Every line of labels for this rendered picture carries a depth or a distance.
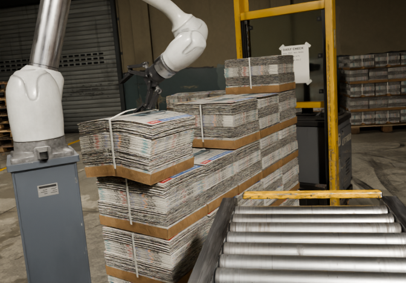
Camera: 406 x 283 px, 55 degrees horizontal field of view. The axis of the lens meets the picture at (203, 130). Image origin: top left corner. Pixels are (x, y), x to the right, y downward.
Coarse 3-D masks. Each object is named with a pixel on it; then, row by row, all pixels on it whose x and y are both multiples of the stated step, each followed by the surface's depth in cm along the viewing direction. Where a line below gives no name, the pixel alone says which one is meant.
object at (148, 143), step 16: (160, 112) 163; (176, 112) 164; (128, 128) 145; (144, 128) 141; (160, 128) 143; (176, 128) 152; (192, 128) 162; (128, 144) 146; (144, 144) 142; (160, 144) 145; (176, 144) 154; (192, 144) 164; (128, 160) 146; (144, 160) 142; (160, 160) 147; (176, 160) 156
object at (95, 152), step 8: (96, 120) 153; (104, 120) 151; (80, 128) 159; (88, 128) 157; (96, 128) 154; (104, 128) 152; (80, 136) 160; (88, 136) 157; (96, 136) 155; (104, 136) 152; (88, 144) 158; (96, 144) 156; (104, 144) 153; (88, 152) 159; (96, 152) 155; (104, 152) 153; (88, 160) 159; (96, 160) 156; (104, 160) 154
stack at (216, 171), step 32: (224, 160) 184; (256, 160) 215; (128, 192) 156; (160, 192) 147; (192, 192) 161; (224, 192) 185; (160, 224) 150; (192, 224) 164; (128, 256) 164; (160, 256) 154; (192, 256) 163
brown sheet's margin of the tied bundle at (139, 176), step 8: (192, 160) 165; (120, 168) 150; (168, 168) 150; (176, 168) 155; (184, 168) 160; (120, 176) 150; (128, 176) 148; (136, 176) 146; (144, 176) 143; (152, 176) 143; (160, 176) 147; (168, 176) 151
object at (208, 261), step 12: (228, 204) 126; (216, 216) 116; (228, 216) 116; (216, 228) 108; (228, 228) 109; (216, 240) 100; (204, 252) 94; (216, 252) 94; (204, 264) 88; (216, 264) 88; (192, 276) 83; (204, 276) 83
